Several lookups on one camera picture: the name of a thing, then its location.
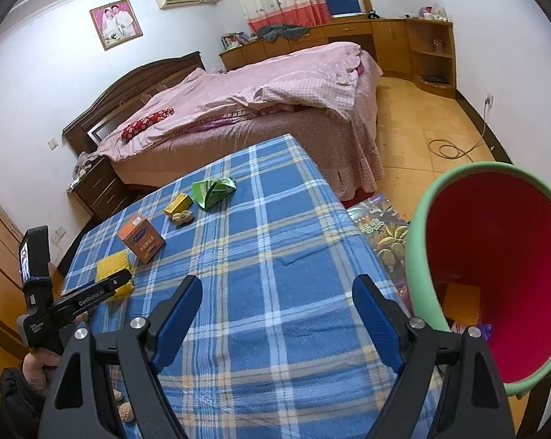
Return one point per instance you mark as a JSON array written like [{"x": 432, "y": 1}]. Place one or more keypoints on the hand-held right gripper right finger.
[{"x": 376, "y": 318}]

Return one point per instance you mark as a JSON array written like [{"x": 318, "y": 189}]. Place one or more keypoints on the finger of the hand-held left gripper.
[{"x": 115, "y": 281}]

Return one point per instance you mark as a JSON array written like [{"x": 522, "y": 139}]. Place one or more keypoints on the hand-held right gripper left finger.
[{"x": 179, "y": 318}]

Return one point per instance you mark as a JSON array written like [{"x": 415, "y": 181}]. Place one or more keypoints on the yellow foam net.
[{"x": 111, "y": 266}]

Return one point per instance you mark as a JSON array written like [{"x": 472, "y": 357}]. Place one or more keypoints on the orange cardboard box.
[{"x": 140, "y": 240}]

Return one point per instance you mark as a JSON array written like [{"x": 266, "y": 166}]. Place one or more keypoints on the orange plastic bag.
[{"x": 460, "y": 302}]

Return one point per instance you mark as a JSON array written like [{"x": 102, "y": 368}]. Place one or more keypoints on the purple plastic bag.
[{"x": 484, "y": 331}]

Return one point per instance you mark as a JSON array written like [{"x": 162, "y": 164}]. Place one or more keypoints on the red bin with green rim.
[{"x": 508, "y": 256}]

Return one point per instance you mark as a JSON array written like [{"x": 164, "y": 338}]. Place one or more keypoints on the person's left forearm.
[{"x": 21, "y": 407}]

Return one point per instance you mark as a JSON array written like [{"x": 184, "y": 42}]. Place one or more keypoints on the person's left hand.
[{"x": 35, "y": 368}]

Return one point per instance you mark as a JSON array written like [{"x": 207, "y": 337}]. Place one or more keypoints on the wooden wardrobe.
[{"x": 1, "y": 256}]

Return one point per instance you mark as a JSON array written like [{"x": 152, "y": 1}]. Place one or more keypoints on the printed floor mat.
[{"x": 385, "y": 233}]

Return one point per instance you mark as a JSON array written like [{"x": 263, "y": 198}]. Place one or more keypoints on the dark wooden nightstand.
[{"x": 99, "y": 190}]

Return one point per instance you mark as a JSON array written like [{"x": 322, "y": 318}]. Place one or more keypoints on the walnut shell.
[
  {"x": 127, "y": 412},
  {"x": 183, "y": 217},
  {"x": 117, "y": 395}
]

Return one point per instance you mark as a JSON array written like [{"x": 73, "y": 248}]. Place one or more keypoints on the small yellow packet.
[{"x": 178, "y": 204}]

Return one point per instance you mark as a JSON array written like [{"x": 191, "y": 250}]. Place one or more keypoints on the blue plaid blanket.
[{"x": 266, "y": 247}]

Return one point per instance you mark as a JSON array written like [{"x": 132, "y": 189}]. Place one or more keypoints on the cloth clutter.
[{"x": 85, "y": 164}]

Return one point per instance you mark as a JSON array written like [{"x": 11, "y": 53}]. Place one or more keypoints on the green snack wrapper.
[{"x": 211, "y": 192}]

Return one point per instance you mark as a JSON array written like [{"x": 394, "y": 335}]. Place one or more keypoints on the red patterned pillow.
[{"x": 145, "y": 123}]

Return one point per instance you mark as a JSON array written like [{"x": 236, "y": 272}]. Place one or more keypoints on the dark wooden headboard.
[{"x": 120, "y": 87}]

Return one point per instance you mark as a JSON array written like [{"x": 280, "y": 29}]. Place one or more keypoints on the flat black device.
[{"x": 432, "y": 78}]

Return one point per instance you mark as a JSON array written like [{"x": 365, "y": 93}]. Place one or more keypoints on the framed wedding photo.
[{"x": 116, "y": 23}]

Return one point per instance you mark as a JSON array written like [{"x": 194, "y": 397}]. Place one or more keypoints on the leaning books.
[{"x": 234, "y": 40}]

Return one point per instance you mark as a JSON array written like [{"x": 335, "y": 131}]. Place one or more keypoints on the wooden desk cabinet unit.
[{"x": 389, "y": 43}]

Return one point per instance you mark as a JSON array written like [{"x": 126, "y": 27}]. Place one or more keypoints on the grey clothes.
[{"x": 282, "y": 32}]

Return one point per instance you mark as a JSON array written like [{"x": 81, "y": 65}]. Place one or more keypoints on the white and pink bags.
[{"x": 430, "y": 13}]

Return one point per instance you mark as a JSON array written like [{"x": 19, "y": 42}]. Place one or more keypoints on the low white wall socket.
[{"x": 58, "y": 231}]

